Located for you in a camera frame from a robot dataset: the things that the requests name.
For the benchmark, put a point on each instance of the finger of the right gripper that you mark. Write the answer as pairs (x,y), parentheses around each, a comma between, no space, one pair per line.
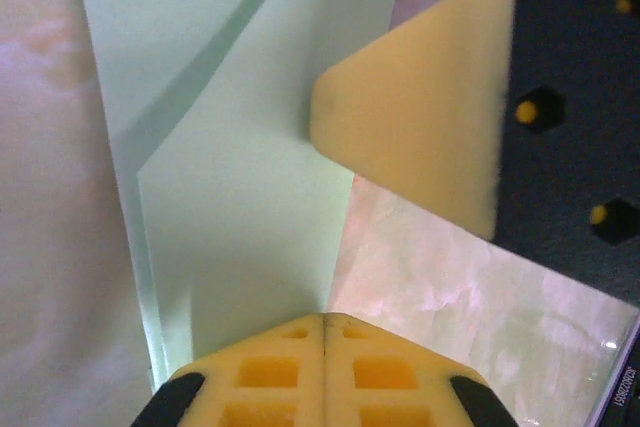
(550,147)

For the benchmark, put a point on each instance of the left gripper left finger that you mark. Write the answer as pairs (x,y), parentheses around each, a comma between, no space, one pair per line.
(260,377)

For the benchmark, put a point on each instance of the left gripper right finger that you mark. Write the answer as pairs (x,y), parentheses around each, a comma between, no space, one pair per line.
(390,377)

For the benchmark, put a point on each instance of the light green cloth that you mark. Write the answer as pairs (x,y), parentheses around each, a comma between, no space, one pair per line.
(240,197)

